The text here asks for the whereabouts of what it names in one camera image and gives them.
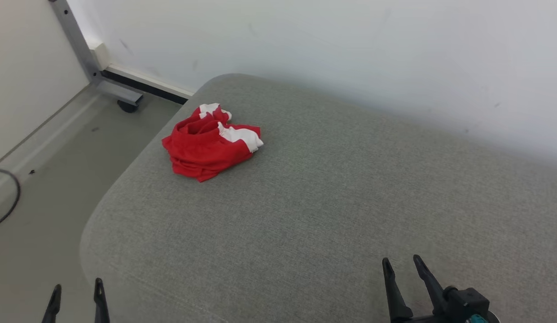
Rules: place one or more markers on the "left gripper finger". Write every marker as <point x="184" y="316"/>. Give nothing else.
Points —
<point x="101" y="305"/>
<point x="53" y="307"/>

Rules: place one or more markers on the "red and white shorts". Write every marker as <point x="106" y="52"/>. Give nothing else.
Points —
<point x="202" y="148"/>

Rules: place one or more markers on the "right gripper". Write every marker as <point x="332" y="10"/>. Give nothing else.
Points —
<point x="417" y="319"/>

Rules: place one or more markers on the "grey metal frame with caster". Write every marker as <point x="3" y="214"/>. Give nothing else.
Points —
<point x="81" y="49"/>

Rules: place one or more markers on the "grey fabric sofa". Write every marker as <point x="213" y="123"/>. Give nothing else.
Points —
<point x="327" y="202"/>

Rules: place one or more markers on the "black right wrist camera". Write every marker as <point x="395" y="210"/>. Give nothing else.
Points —
<point x="467" y="303"/>

